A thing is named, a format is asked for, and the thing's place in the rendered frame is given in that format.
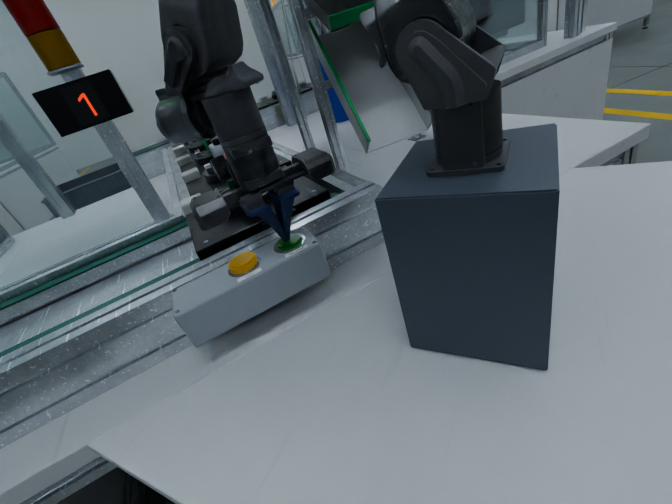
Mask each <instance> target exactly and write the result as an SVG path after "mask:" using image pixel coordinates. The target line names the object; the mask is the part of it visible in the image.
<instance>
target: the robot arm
mask: <svg viewBox="0 0 672 504"><path fill-rule="evenodd" d="M158 6H159V17H160V29H161V38H162V43H163V50H164V72H165V74H164V82H165V87H164V88H161V89H158V90H155V93H156V95H157V97H158V99H159V102H158V104H157V106H156V110H155V117H156V121H157V122H156V125H157V127H158V129H159V130H160V132H161V133H162V135H164V136H165V137H166V138H167V139H168V140H170V141H171V142H174V143H179V144H181V143H186V142H192V141H197V140H203V139H208V138H213V137H215V136H216V135H217V137H218V140H219V142H220V144H221V146H222V148H223V151H224V153H225V155H226V159H225V158H224V156H223V155H220V156H218V157H216V158H213V159H211V160H210V162H211V164H212V166H213V168H214V170H215V172H216V174H217V176H218V178H219V180H220V182H224V181H227V180H229V179H231V178H232V179H233V181H234V183H235V185H236V186H238V185H239V186H240V187H239V188H237V189H234V190H232V191H230V192H227V193H225V194H223V195H221V194H220V193H219V191H218V190H217V188H216V189H212V190H211V191H208V192H206V193H204V194H201V195H199V196H197V197H193V198H192V199H191V202H190V208H191V210H192V213H193V215H194V218H195V219H196V221H197V222H198V224H199V227H200V229H201V230H202V231H208V230H210V229H212V228H214V227H217V226H219V225H221V224H223V223H225V222H228V219H229V217H230V214H231V212H230V210H229V209H230V208H232V207H234V206H236V205H239V204H240V206H241V208H242V209H243V210H244V211H245V213H246V214H247V215H248V216H249V217H253V216H256V215H258V216H259V217H260V218H261V219H263V220H264V221H265V222H266V223H268V224H269V225H270V226H271V227H272V228H273V229H274V231H275V232H276V233H277V234H278V235H279V236H280V237H281V239H282V240H283V241H284V242H286V241H288V240H290V228H291V215H292V209H293V204H294V199H295V197H297V196H299V195H300V191H299V190H298V189H297V188H295V186H294V180H295V179H297V178H299V177H302V176H304V175H306V174H308V175H309V177H311V178H313V179H315V180H320V179H322V178H324V177H326V176H329V175H331V174H333V173H335V171H336V168H335V164H334V161H333V158H332V156H331V155H330V154H329V153H327V152H325V151H322V150H319V149H316V148H314V147H312V148H310V149H307V150H305V151H303V152H300V153H298V154H295V155H293V156H292V165H290V166H287V167H285V168H283V169H281V168H280V165H279V162H278V160H277V157H276V154H275V152H274V149H273V146H272V145H273V143H272V140H271V138H270V136H269V135H268V133H267V130H266V128H265V125H264V122H263V120H262V117H261V114H260V112H259V109H258V106H257V104H256V101H255V98H254V96H253V93H252V90H251V88H250V86H251V85H253V84H255V83H256V84H258V83H259V82H260V81H262V80H263V79H264V76H263V74H262V73H260V72H258V71H257V70H255V69H252V68H250V67H249V66H248V65H246V64H245V63H244V62H243V61H241V62H238V63H235V62H236V61H237V60H238V59H239V57H241V56H242V52H243V36H242V31H241V26H240V20H239V15H238V10H237V5H236V3H235V1H234V0H158ZM359 17H360V20H361V22H362V25H363V27H364V28H365V30H366V31H367V33H368V34H369V35H370V37H371V38H372V40H373V42H374V44H375V46H376V48H377V51H378V54H379V63H380V67H381V68H383V67H385V66H386V65H388V64H389V67H390V69H391V70H392V72H393V73H394V75H395V76H396V77H397V78H398V79H399V80H400V81H401V82H403V83H408V84H410V85H411V86H412V88H413V90H414V92H415V94H416V96H417V98H418V100H419V101H420V103H421V105H422V107H423V109H424V110H430V114H431V122H432V129H433V137H434V144H435V152H436V154H435V156H434V158H433V160H432V161H431V163H430V165H429V167H428V168H427V170H426V175H427V176H428V177H434V176H447V175H460V174H473V173H486V172H498V171H503V170H504V169H505V167H506V162H507V158H508V153H509V148H510V138H503V136H502V98H501V81H499V80H495V79H494V78H495V76H496V74H497V73H498V71H499V68H500V65H501V62H502V59H503V55H504V52H505V48H506V47H505V45H504V44H502V43H501V42H500V41H498V40H497V39H496V38H494V37H493V36H491V35H490V34H489V33H487V32H486V31H484V30H483V29H482V28H480V27H479V26H478V25H476V18H475V13H474V10H473V8H472V6H471V4H470V3H469V1H468V0H374V7H372V8H370V9H368V10H366V11H364V12H362V13H361V14H360V16H359ZM228 70H229V71H228ZM227 72H228V74H227ZM266 192H269V195H270V197H271V199H272V201H273V204H274V207H275V211H276V214H277V217H278V220H277V218H276V216H275V214H274V212H273V211H272V209H271V207H270V205H269V204H268V203H267V202H266V201H265V200H264V199H263V197H262V194H263V193H266ZM278 221H279V222H278Z"/></svg>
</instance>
